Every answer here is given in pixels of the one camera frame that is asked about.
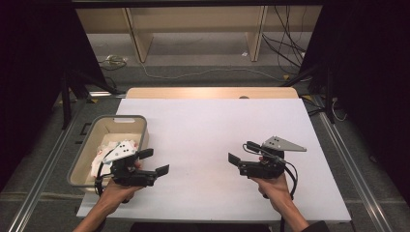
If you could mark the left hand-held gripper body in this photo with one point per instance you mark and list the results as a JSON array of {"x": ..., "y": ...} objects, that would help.
[{"x": 121, "y": 151}]

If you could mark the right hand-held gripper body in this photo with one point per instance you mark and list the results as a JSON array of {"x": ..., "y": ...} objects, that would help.
[{"x": 264, "y": 169}]

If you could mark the white shorts with coloured dots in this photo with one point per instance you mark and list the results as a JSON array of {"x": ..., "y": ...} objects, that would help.
[{"x": 98, "y": 161}]

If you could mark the beige basket with grey rim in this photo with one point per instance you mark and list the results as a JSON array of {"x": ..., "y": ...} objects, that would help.
[{"x": 106, "y": 129}]

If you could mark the person's right hand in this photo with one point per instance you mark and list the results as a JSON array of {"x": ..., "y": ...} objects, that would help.
[{"x": 274, "y": 191}]

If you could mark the person's left hand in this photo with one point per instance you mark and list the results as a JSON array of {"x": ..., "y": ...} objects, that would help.
[{"x": 116, "y": 195}]

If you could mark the white board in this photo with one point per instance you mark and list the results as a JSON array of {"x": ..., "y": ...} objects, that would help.
[{"x": 206, "y": 129}]

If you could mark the person's dark clothing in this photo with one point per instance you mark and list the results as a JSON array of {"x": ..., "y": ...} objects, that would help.
[{"x": 199, "y": 227}]

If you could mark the light wooden table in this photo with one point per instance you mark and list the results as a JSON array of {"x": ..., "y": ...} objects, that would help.
[{"x": 193, "y": 92}]

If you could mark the black metal stand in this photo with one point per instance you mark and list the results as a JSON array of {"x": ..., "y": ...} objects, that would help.
[
  {"x": 66, "y": 96},
  {"x": 328, "y": 93}
]

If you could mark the black curtain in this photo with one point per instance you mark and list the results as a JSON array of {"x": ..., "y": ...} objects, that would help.
[
  {"x": 370, "y": 80},
  {"x": 29, "y": 80}
]

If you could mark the beige wooden desk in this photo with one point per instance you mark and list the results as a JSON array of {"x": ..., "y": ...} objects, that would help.
[{"x": 193, "y": 19}]

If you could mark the aluminium floor rail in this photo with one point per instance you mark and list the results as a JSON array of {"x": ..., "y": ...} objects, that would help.
[
  {"x": 42, "y": 174},
  {"x": 354, "y": 170}
]

